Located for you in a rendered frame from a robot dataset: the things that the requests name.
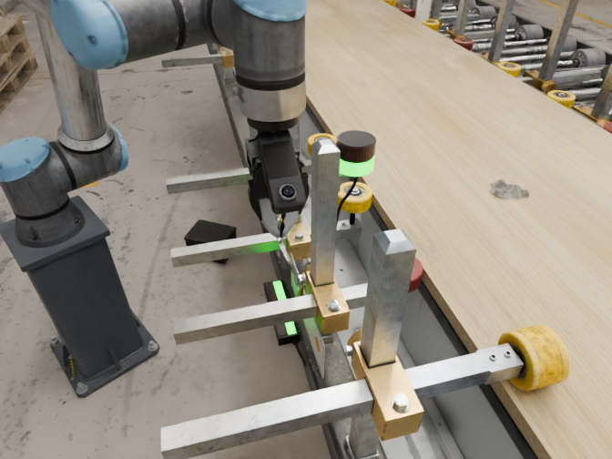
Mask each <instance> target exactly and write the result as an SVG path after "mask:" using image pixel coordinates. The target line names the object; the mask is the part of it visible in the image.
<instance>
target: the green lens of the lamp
mask: <svg viewBox="0 0 612 459"><path fill-rule="evenodd" d="M373 164H374V157H373V158H372V159H371V160H369V161H367V162H364V163H350V162H346V161H343V160H341V159H340V173H342V174H343V175H346V176H351V177H361V176H365V175H368V174H370V173H371V172H372V170H373Z"/></svg>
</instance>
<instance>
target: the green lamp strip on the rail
mask: <svg viewBox="0 0 612 459"><path fill-rule="evenodd" d="M273 284H274V288H275V291H276V294H277V297H278V301H281V300H286V297H285V294H284V291H283V288H282V285H281V281H274V282H273ZM285 325H286V329H287V332H288V334H289V335H290V334H293V333H297V332H296V331H295V327H294V323H293V321H292V322H287V323H285Z"/></svg>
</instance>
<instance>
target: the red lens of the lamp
mask: <svg viewBox="0 0 612 459"><path fill-rule="evenodd" d="M339 135H340V134H339ZM339 135H338V136H337V138H336V146H337V147H338V149H339V150H340V152H341V157H340V158H341V159H343V160H346V161H351V162H363V161H367V160H370V159H372V158H373V157H374V155H375V148H376V138H375V136H374V135H372V134H371V135H372V136H373V138H374V142H373V144H371V145H370V146H369V147H366V148H350V147H346V146H344V145H343V144H342V143H340V141H339V139H338V138H339Z"/></svg>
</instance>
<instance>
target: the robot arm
mask: <svg viewBox="0 0 612 459"><path fill-rule="evenodd" d="M17 1H18V2H20V3H21V4H23V5H25V6H26V7H28V8H29V9H31V10H32V11H34V12H35V15H36V21H37V25H38V29H39V33H40V36H41V40H42V44H43V48H44V51H45V55H46V62H47V65H48V69H49V73H50V76H51V80H52V84H53V88H54V91H55V95H56V102H57V105H58V109H59V113H60V117H61V121H62V124H61V125H60V126H59V128H58V130H57V137H58V140H55V141H51V142H47V141H46V140H44V139H43V138H35V137H30V138H20V139H17V140H14V141H13V142H11V143H7V144H5V145H3V146H2V147H0V186H1V188H2V190H3V192H4V193H5V196H6V198H7V200H8V202H9V204H10V206H11V208H12V210H13V212H14V213H15V234H16V236H17V237H18V239H19V241H20V242H21V243H22V244H24V245H25V246H27V247H31V248H45V247H51V246H55V245H57V244H60V243H63V242H65V241H67V240H70V239H72V238H73V237H75V236H76V235H77V234H78V233H79V232H80V231H81V230H82V229H83V228H84V226H85V222H86V220H85V217H84V214H83V212H82V211H81V209H80V208H79V207H78V206H77V205H76V204H75V203H74V202H73V201H72V200H71V199H70V198H69V196H68V194H67V192H70V191H72V190H75V189H79V188H82V187H84V186H86V185H89V184H91V183H94V182H96V181H99V180H101V179H105V178H107V177H110V176H114V175H116V174H117V173H118V172H120V171H122V170H124V169H125V168H126V167H127V166H128V149H127V145H126V143H125V141H124V140H123V139H122V135H121V134H120V132H119V131H118V129H117V128H116V127H115V126H113V125H111V124H110V123H109V122H108V121H106V120H105V116H104V109H103V104H102V97H101V92H100V85H99V80H98V73H97V71H98V70H99V69H112V68H116V67H118V66H120V65H122V64H126V63H129V62H133V61H137V60H140V59H145V58H149V57H153V56H159V55H163V54H166V53H170V52H173V51H179V50H182V49H186V48H190V47H193V46H200V45H204V44H207V43H214V44H217V45H219V46H224V47H226V48H227V49H230V50H232V51H233V56H234V66H235V74H236V81H237V84H238V86H237V87H234V88H232V92H233V95H238V100H239V108H240V113H242V114H243V115H244V116H245V117H246V118H247V122H248V124H249V126H250V127H252V128H255V129H257V134H258V135H256V137H255V138H245V142H246V152H247V162H248V170H249V173H250V175H251V179H250V180H248V183H249V188H248V196H249V200H250V205H251V207H252V208H253V210H254V211H255V213H256V215H257V216H258V218H259V219H260V221H261V222H262V224H263V225H264V227H265V228H266V229H267V231H268V232H269V233H270V234H271V235H272V236H274V237H275V238H276V237H277V236H278V235H279V236H280V237H281V238H282V239H283V238H284V237H285V236H286V235H287V234H288V233H289V231H290V230H291V228H292V227H293V225H294V224H295V222H296V221H297V219H298V217H299V216H300V215H301V212H302V210H303V208H304V206H305V204H306V201H307V199H308V197H309V184H308V177H309V175H308V173H307V172H302V168H303V167H304V166H305V165H304V163H303V161H302V160H300V159H299V155H300V151H299V150H298V148H297V146H296V144H295V142H294V140H293V138H292V136H291V133H290V131H289V130H288V129H289V128H293V127H294V126H296V125H297V124H298V122H299V115H300V114H302V113H303V112H304V110H305V108H306V76H305V13H306V11H307V2H306V0H17ZM256 140H257V141H256ZM254 141H256V142H254ZM250 142H252V143H250ZM276 214H281V218H282V223H281V225H280V229H279V227H278V223H279V222H278V219H277V216H276Z"/></svg>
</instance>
